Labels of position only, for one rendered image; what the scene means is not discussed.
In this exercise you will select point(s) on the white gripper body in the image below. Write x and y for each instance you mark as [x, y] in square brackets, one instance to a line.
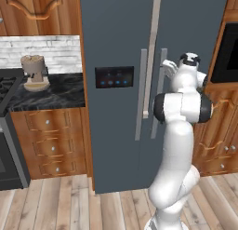
[170, 68]

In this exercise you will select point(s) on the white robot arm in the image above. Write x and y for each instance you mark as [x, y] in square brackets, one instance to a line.
[178, 140]

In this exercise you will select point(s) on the dark grey fridge door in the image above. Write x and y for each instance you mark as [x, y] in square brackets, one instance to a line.
[189, 29]

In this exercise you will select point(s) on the dark grey freezer door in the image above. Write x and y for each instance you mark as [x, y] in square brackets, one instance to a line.
[114, 131]

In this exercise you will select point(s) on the wooden tall oven cabinet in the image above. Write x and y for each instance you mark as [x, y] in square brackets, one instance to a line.
[221, 94]

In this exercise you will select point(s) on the black built-in oven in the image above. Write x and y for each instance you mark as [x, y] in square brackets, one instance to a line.
[227, 53]

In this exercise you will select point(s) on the wooden cupboard door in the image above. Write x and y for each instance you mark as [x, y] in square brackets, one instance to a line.
[214, 131]
[37, 10]

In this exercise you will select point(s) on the silver cupboard knob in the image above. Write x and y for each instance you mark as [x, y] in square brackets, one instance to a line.
[233, 147]
[226, 148]

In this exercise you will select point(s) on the silver drawer knob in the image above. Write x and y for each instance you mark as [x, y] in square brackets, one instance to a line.
[222, 166]
[47, 122]
[57, 169]
[52, 148]

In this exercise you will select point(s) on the wooden base cabinet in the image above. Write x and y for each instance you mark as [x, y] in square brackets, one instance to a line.
[82, 140]

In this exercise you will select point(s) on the medium wooden drawer front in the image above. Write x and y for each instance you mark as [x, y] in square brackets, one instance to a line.
[63, 147]

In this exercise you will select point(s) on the beige coffee machine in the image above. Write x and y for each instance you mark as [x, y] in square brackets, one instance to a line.
[35, 73]

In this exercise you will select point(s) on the small wooden drawer front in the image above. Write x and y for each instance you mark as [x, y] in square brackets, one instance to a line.
[69, 168]

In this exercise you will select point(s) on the large wooden drawer front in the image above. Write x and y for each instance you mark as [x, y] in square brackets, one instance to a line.
[37, 120]

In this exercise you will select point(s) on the wooden upper cupboard door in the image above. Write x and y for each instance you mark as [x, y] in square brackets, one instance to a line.
[37, 10]

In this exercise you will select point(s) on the black and grey stove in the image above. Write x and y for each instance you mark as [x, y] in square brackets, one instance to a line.
[9, 137]

